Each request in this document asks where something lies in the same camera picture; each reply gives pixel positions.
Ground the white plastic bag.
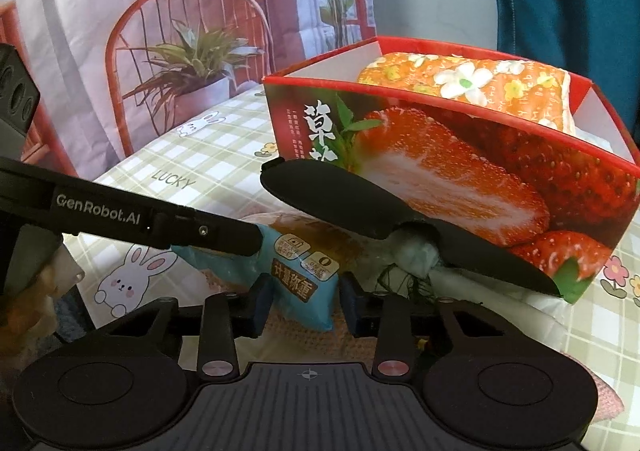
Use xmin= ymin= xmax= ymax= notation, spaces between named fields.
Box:
xmin=430 ymin=266 xmax=596 ymax=357

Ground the red strawberry print cardboard box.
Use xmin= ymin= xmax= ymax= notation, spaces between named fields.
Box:
xmin=262 ymin=36 xmax=640 ymax=304

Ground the checked rabbit print tablecloth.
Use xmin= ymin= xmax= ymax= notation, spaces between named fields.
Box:
xmin=62 ymin=83 xmax=640 ymax=432

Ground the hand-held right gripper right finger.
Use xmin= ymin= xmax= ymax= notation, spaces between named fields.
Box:
xmin=339 ymin=272 xmax=507 ymax=378

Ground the person's left hand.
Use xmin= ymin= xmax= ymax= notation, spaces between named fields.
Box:
xmin=0 ymin=243 xmax=86 ymax=357

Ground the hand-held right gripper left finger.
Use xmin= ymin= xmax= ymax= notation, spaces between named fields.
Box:
xmin=97 ymin=273 xmax=275 ymax=380

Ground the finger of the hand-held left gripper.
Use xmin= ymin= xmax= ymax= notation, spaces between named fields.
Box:
xmin=152 ymin=208 xmax=264 ymax=258

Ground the blue bread packet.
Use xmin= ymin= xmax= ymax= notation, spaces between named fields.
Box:
xmin=170 ymin=212 xmax=363 ymax=332

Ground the printed wall tapestry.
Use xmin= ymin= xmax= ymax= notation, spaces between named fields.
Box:
xmin=0 ymin=0 xmax=378 ymax=179

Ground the pale green crumpled cloth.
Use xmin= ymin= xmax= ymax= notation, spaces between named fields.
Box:
xmin=370 ymin=223 xmax=443 ymax=299

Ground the pink knitted item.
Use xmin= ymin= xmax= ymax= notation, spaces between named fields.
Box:
xmin=240 ymin=313 xmax=626 ymax=419

